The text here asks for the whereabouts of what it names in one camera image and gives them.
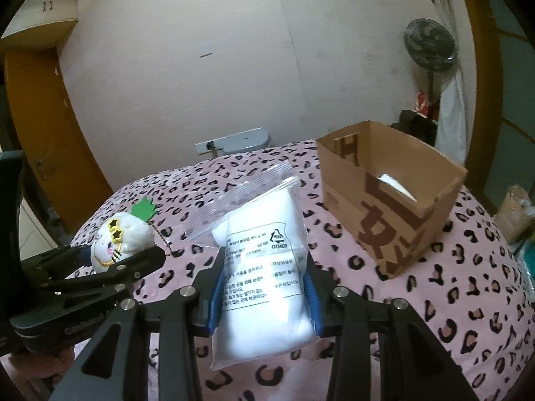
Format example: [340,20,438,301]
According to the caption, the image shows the white hanging towel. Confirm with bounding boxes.
[437,67,466,163]

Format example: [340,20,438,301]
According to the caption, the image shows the clear zip bag white contents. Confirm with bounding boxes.
[184,162,320,372]

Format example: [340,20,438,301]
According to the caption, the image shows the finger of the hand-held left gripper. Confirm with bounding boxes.
[19,244,99,287]
[39,246,166,301]

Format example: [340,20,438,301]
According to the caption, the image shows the black cloth pile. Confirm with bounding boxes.
[391,109,437,147]

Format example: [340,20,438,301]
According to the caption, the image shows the teal shopping bag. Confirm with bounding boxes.
[514,238,535,297]

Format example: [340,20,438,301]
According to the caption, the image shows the brown wrapped package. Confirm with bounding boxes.
[495,184,535,243]

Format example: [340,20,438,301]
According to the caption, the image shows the red box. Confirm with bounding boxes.
[416,91,439,120]

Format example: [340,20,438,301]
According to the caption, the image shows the white pineapple plush keychain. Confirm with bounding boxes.
[90,196,176,274]

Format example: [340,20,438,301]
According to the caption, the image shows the brown cardboard box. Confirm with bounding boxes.
[315,120,468,281]

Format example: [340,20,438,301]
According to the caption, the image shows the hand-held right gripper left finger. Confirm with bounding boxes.
[50,248,226,401]

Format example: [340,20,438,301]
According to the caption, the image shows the black standing fan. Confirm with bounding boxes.
[403,19,457,105]

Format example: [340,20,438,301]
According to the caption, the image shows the orange wooden door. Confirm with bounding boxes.
[4,46,113,214]

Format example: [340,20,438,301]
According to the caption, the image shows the wooden framed sliding door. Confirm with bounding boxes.
[457,0,535,226]

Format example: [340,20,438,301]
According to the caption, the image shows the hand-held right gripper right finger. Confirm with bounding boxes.
[303,255,479,401]

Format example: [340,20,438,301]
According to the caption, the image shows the person's left hand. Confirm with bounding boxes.
[10,340,78,389]

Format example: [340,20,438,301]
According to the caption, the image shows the pink leopard print blanket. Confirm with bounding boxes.
[69,139,535,401]

